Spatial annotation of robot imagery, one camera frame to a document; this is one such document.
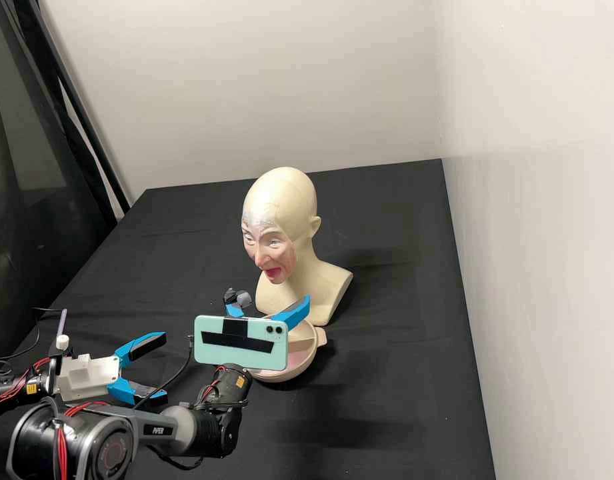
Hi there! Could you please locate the wrist camera phone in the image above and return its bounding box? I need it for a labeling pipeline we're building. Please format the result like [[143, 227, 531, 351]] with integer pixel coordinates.
[[49, 308, 73, 362], [193, 314, 291, 374]]

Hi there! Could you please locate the left wrist camera phone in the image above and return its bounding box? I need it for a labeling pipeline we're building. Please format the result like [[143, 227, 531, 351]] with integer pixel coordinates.
[[49, 308, 73, 362]]

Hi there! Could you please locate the dummy head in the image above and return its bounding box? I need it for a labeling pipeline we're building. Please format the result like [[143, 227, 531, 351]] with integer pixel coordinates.
[[240, 166, 354, 326]]

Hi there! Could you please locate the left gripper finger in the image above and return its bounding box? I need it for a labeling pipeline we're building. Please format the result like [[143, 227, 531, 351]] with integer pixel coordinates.
[[223, 287, 247, 319]]

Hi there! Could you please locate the black cable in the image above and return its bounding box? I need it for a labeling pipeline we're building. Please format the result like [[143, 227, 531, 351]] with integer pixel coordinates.
[[0, 307, 59, 363], [145, 335, 197, 399]]

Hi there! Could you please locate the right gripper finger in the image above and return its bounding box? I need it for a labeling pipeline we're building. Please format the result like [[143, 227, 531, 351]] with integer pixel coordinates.
[[270, 294, 312, 329]]

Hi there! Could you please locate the right wrist camera phone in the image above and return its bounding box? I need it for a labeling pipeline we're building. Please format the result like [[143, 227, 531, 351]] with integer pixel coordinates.
[[193, 314, 291, 374]]

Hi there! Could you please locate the beige divided bowl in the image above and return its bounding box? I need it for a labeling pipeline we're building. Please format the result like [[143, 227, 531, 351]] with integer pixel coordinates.
[[250, 319, 333, 385]]

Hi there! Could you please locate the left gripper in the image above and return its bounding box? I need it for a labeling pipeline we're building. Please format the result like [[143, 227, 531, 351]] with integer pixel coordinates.
[[55, 331, 168, 407]]

